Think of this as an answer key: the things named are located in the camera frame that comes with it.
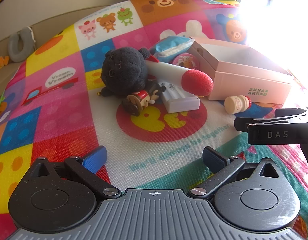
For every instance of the small cream toy bottle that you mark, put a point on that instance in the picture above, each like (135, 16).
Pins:
(235, 104)

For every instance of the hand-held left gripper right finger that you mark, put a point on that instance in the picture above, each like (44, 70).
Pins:
(215, 160)

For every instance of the grey neck pillow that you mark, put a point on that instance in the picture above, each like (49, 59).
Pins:
(18, 45)

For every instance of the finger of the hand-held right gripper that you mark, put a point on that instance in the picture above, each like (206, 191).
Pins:
(242, 125)
(288, 113)

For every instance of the pink cardboard box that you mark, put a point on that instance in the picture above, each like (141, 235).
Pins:
(243, 87)

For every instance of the white rectangular case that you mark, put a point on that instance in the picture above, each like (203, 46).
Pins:
(181, 104)

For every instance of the orange plush toy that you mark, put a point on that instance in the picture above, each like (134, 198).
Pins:
(0, 63)

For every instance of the wind-up doll figurine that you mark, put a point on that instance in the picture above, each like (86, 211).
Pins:
(134, 104)

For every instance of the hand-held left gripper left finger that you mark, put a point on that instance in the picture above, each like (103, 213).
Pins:
(94, 158)

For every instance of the pink round cartoon toy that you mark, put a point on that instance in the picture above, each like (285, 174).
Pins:
(185, 61)

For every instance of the black plush toy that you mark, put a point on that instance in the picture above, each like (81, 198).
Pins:
(124, 67)

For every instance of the blue wet wipes packet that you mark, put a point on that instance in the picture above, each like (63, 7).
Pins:
(168, 43)

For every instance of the colourful cartoon play mat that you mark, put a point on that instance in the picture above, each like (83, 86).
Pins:
(69, 120)

